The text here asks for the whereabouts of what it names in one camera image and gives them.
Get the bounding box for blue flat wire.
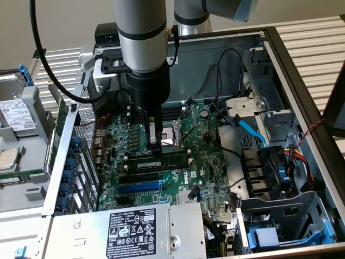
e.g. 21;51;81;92
232;113;270;148

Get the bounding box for blue expansion slot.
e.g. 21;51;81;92
117;182;162;195

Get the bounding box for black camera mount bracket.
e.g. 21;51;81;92
94;23;129;77

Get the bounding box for thin grey wire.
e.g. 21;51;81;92
198;64;219;101

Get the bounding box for black plastic fan shroud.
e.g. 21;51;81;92
240;146;288;202

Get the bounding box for black wire plug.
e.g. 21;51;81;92
188;186;201;201

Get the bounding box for blue plastic connector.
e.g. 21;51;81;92
277;165;292;187

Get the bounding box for thick black camera cable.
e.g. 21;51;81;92
29;0;113;104

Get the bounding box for long black expansion slot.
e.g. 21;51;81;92
118;172;160;185

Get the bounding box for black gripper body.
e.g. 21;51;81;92
126;64;171;110

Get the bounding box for blue plastic latch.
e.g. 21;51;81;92
15;245;30;259

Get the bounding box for red black twisted wire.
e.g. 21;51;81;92
295;118;327;148

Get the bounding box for metal locking lever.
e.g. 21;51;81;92
181;124;199;143

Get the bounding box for silver CPU chip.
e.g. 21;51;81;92
0;147;22;171

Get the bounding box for green RAM stick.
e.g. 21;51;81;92
0;172;32;185
126;152;190;174

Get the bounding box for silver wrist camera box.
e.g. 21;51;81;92
92;58;121;90

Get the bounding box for open PC case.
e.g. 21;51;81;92
42;26;345;259

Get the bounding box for silver chipset heatsink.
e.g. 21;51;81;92
178;192;202;205

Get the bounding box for dark flat panel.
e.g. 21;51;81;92
322;61;345;135

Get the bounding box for power supply wire bundle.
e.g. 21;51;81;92
203;214;237;256

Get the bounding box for green motherboard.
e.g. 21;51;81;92
94;100;239;214

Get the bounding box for metal socket cover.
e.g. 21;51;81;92
175;104;196;141

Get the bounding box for red yellow power wires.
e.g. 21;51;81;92
282;144;326;192

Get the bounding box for silver optical drive bay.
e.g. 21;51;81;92
225;47;301;145

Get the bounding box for empty blue disk carrier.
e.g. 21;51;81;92
247;215;336;250

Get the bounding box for black cable with gold connector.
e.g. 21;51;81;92
166;24;181;66

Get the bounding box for thin red wire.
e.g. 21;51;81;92
80;112;112;155

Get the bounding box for silver disk bay cage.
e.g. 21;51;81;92
233;190;337;255

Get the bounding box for silver power supply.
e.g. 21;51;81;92
44;202;208;259

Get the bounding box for hard disk with blue carrier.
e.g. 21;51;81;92
0;62;37;138

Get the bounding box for thick black wire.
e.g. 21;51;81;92
208;106;243;159

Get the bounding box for CPU socket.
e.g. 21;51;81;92
160;126;187;153

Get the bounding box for grey parts rack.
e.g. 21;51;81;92
0;45;95;214

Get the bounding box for silver sheet metal panel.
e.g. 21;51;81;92
0;212;54;259

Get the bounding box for thin black looped wire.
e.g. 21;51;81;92
217;48;245;98

